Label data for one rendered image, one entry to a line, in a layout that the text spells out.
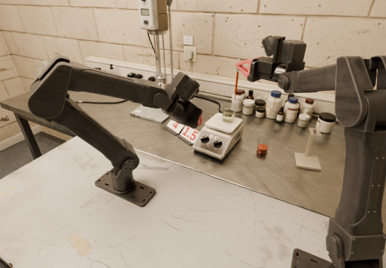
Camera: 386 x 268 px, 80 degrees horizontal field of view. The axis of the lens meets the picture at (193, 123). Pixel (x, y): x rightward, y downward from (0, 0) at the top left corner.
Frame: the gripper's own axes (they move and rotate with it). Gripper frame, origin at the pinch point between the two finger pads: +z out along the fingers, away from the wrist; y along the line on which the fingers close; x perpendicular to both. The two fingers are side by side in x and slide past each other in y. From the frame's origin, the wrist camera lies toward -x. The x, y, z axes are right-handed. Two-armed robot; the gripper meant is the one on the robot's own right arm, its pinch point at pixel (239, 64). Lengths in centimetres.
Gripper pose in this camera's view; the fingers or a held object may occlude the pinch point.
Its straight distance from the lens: 84.8
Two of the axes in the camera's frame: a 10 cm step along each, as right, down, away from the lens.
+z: -6.9, -3.4, 6.3
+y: -7.2, 3.3, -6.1
